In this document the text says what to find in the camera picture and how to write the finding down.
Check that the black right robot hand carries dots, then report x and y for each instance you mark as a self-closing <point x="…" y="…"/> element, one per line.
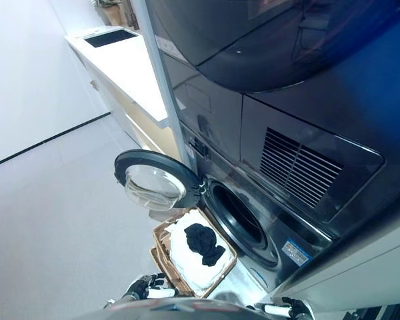
<point x="298" y="308"/>

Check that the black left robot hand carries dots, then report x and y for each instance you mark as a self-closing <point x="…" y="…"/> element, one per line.
<point x="143" y="286"/>

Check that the black garment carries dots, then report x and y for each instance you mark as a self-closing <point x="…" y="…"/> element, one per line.
<point x="202" y="241"/>

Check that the brown wicker laundry basket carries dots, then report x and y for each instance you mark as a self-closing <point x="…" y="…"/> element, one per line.
<point x="163" y="245"/>

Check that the dark front-load washing machine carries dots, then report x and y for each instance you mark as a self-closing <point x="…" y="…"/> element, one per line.
<point x="286" y="233"/>

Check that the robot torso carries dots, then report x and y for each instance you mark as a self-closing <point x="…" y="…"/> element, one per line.
<point x="173" y="308"/>

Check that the white cloth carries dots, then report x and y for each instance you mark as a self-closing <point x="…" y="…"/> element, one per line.
<point x="186" y="263"/>

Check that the washer label sticker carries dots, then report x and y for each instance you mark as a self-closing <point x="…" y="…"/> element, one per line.
<point x="297" y="252"/>

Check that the black pole stand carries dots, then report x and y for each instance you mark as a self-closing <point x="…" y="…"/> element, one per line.
<point x="380" y="313"/>

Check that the round glass washer door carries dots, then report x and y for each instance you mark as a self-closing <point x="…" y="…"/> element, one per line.
<point x="153" y="176"/>

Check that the grey vertical cabinet panel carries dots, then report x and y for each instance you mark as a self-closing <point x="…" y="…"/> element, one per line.
<point x="166" y="83"/>

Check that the white counter cabinet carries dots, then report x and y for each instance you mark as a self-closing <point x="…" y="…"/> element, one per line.
<point x="126" y="73"/>

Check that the black rectangular sink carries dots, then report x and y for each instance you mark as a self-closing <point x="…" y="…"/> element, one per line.
<point x="110" y="38"/>

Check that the beige plant pot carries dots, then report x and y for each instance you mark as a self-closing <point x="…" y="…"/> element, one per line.
<point x="115" y="15"/>

